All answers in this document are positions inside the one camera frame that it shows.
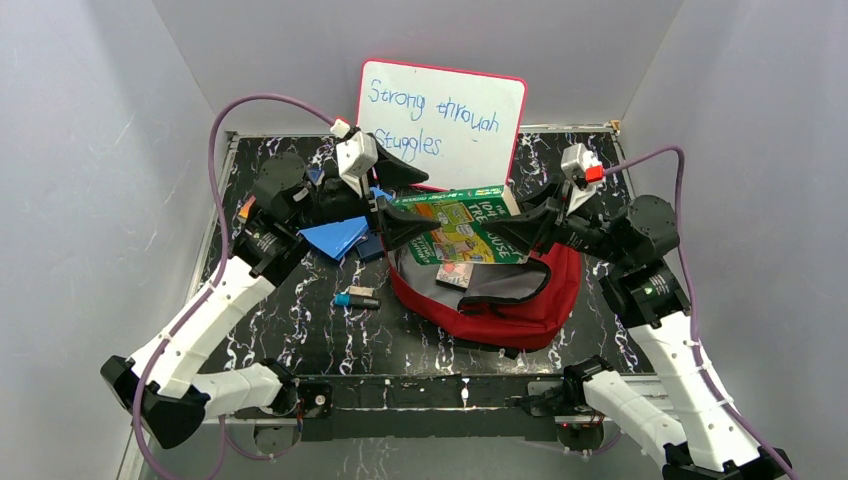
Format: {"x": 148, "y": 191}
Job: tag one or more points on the red student backpack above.
{"x": 521, "y": 306}

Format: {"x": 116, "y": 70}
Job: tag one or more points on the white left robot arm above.
{"x": 162, "y": 384}

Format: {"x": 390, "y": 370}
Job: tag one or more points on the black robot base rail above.
{"x": 530, "y": 407}

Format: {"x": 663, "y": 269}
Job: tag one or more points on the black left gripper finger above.
{"x": 397, "y": 227}
{"x": 390, "y": 171}

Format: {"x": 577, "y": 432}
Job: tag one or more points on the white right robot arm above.
{"x": 702, "y": 435}

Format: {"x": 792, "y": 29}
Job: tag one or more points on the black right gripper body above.
{"x": 588, "y": 234}

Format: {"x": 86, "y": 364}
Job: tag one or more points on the blue notebook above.
{"x": 337, "y": 239}

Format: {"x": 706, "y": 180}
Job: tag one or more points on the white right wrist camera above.
{"x": 584, "y": 175}

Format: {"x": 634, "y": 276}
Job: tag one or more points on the dark blue wallet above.
{"x": 369, "y": 248}

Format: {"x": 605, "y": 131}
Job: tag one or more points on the small grey eraser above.
{"x": 361, "y": 291}

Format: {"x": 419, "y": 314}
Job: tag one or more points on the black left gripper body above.
{"x": 374, "y": 201}

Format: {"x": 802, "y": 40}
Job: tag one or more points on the green treehouse book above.
{"x": 460, "y": 237}

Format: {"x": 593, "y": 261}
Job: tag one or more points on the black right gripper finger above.
{"x": 537, "y": 230}
{"x": 540, "y": 192}

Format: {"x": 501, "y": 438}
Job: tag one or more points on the black blue marker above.
{"x": 347, "y": 300}

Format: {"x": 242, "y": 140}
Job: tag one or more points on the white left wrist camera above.
{"x": 356, "y": 155}

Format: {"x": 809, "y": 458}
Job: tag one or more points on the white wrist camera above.
{"x": 584, "y": 175}
{"x": 356, "y": 155}

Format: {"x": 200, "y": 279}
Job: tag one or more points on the pink framed whiteboard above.
{"x": 458, "y": 126}

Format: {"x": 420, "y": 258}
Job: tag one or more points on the pink floral book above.
{"x": 455, "y": 275}

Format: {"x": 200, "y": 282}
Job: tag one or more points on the Jane Eyre paperback book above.
{"x": 245, "y": 212}

